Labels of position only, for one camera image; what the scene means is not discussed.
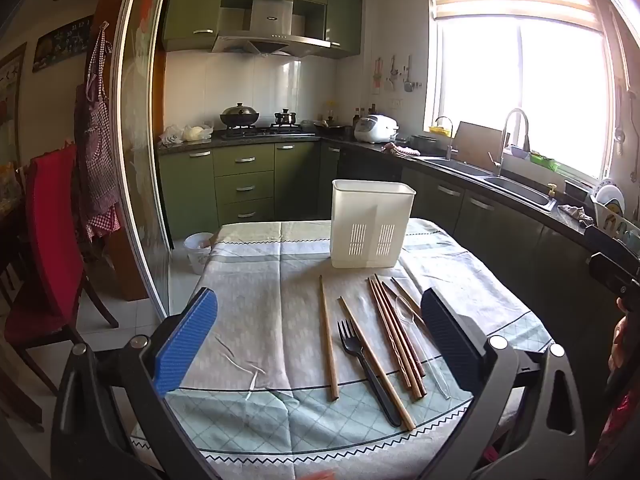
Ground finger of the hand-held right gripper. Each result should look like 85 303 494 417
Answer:
585 226 640 262
589 253 640 302

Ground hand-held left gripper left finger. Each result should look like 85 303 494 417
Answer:
50 287 221 480

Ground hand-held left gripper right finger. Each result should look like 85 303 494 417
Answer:
421 287 587 480

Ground clear plastic spoon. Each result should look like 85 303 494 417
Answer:
395 295 452 400

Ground black plastic fork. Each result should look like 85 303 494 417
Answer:
337 319 402 428

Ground white plastic utensil holder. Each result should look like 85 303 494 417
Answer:
331 179 417 269

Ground person's right forearm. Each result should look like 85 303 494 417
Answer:
587 385 640 468

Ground person's right hand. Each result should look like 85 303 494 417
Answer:
609 300 632 371

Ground dish rack with dishes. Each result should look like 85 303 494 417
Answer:
591 179 640 243

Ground grey rag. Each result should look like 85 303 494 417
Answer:
556 204 597 227

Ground white waste bin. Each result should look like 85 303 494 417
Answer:
183 232 219 276

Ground checked green tablecloth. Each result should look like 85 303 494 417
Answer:
130 217 556 480

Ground green soap tray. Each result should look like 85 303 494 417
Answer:
529 151 559 172

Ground kitchen sink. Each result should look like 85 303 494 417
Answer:
424 156 557 212

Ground steel kitchen faucet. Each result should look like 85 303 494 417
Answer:
492 108 531 177

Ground green base cabinets with drawers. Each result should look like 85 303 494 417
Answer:
156 139 322 242

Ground red covered wooden chair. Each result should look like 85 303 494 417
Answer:
4 144 120 397

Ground wooden cutting board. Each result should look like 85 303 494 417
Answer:
451 121 507 172

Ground kitchen window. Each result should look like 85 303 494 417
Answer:
427 0 623 183

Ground sliding glass door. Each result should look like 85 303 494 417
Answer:
114 0 173 322

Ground pink cloth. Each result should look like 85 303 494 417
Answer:
381 142 422 159

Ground black pot on counter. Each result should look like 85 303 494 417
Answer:
409 134 439 157

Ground plastic bags with food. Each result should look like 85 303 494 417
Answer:
159 124 214 145

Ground checked red apron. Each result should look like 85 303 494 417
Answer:
74 24 124 241

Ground white rice cooker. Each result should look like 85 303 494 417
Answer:
353 114 400 145

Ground gas stove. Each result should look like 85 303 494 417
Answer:
220 124 317 139

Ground black wok with lid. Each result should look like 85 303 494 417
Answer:
219 102 261 129

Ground seasoning bottles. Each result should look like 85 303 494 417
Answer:
351 104 377 129

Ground striped window blind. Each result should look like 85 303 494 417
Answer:
429 0 607 32

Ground steel range hood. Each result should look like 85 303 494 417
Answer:
211 0 335 58

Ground wall hooks with utensils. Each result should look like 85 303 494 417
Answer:
371 54 422 94

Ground framed wall picture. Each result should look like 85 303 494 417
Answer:
0 41 29 163

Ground dark wall picture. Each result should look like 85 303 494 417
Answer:
32 15 94 74

